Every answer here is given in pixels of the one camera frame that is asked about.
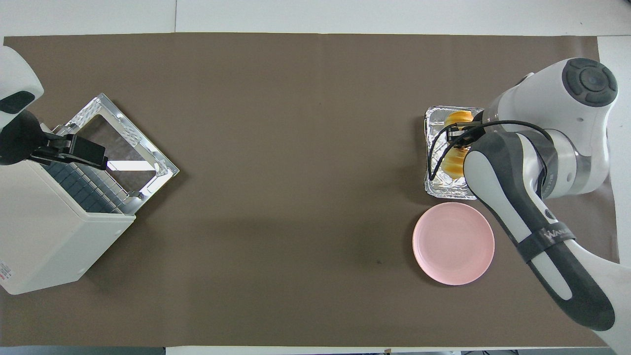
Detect pink round plate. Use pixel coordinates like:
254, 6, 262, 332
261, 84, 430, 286
412, 202, 495, 286

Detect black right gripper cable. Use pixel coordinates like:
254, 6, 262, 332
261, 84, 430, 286
427, 120, 555, 182

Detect brown table mat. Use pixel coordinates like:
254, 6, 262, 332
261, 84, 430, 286
0, 33, 621, 347

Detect yellow ridged bread loaf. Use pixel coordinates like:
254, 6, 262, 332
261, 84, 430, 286
442, 111, 474, 179

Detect glass oven door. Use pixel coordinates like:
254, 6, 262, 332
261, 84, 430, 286
52, 93, 180, 215

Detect cream toaster oven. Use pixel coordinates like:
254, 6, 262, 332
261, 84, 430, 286
0, 93, 180, 295

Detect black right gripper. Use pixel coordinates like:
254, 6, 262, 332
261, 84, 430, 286
446, 121, 486, 148

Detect wire oven rack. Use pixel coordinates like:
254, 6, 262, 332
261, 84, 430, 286
39, 160, 134, 214

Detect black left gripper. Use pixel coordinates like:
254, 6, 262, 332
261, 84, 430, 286
0, 111, 109, 171

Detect aluminium foil tray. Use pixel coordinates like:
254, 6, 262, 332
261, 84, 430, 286
424, 106, 486, 200

